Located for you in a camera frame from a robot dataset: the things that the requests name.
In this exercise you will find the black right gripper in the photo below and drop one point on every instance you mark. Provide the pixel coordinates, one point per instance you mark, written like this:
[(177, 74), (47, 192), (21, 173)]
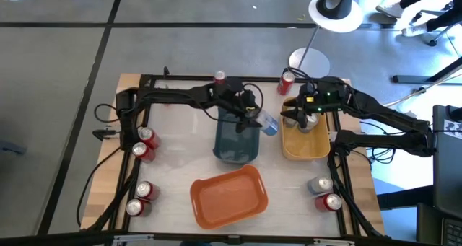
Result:
[(321, 96)]

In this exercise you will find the black clamp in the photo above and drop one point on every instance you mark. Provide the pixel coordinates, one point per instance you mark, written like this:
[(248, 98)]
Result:
[(104, 133)]

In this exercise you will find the yellow floor scrap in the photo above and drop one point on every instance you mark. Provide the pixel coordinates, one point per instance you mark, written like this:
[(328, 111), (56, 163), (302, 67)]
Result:
[(301, 17)]

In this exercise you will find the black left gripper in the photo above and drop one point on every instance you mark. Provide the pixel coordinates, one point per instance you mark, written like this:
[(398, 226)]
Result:
[(234, 94)]

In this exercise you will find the black curved stand bracket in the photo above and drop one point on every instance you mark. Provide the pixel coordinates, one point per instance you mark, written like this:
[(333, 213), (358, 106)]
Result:
[(335, 2)]

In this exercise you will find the black crossbar with silver brackets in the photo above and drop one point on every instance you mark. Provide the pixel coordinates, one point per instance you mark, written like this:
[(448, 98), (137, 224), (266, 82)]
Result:
[(54, 239)]

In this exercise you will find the black desk leg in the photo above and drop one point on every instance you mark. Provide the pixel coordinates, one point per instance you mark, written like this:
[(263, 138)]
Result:
[(404, 199)]

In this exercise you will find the black desk foot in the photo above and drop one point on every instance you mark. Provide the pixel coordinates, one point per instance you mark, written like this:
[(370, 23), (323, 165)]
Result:
[(415, 79)]

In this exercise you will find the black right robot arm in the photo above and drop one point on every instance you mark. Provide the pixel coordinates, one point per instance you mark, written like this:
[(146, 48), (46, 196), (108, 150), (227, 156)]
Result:
[(390, 118)]

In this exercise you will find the yellow plastic tray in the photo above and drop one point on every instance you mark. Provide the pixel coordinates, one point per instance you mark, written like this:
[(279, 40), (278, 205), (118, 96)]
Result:
[(307, 145)]

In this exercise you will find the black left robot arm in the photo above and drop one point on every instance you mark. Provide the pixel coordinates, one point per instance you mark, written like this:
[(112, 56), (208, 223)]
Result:
[(173, 93)]

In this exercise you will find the orange plastic tray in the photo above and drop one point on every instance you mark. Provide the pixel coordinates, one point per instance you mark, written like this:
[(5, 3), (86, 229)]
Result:
[(227, 199)]

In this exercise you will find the black box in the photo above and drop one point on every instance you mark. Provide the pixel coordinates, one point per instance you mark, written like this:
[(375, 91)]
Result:
[(429, 222)]

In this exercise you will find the metal chair base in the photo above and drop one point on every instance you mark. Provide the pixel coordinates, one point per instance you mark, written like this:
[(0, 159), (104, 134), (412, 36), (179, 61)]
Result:
[(438, 35)]

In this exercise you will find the black metal table frame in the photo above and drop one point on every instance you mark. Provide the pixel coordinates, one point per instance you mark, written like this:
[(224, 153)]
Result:
[(180, 78)]

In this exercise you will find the white round base plate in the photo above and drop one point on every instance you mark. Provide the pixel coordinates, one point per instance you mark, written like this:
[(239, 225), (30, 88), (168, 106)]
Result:
[(343, 24)]

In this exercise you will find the black keyboard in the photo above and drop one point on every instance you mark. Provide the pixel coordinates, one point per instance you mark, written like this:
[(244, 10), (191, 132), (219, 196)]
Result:
[(453, 233)]

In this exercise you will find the dark blue plastic tray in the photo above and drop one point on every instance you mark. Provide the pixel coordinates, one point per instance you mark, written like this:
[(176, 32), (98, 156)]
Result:
[(234, 145)]

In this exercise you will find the red soda can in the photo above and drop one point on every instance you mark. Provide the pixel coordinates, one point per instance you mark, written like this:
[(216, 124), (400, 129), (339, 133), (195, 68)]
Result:
[(135, 207), (219, 76), (330, 202), (140, 150), (285, 85), (145, 190), (148, 135)]

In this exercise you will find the white power adapter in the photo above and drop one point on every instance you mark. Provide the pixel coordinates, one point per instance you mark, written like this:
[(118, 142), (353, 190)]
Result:
[(409, 113)]

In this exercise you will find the grey round floor base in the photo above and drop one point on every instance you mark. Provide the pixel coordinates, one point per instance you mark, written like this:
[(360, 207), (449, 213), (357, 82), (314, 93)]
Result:
[(314, 60)]

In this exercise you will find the thin metal pole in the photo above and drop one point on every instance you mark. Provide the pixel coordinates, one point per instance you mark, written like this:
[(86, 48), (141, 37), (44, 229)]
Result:
[(310, 42)]

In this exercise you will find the person's white shoe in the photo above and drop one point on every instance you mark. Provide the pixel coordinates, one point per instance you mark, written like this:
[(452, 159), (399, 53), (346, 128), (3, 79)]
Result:
[(415, 30), (390, 10)]

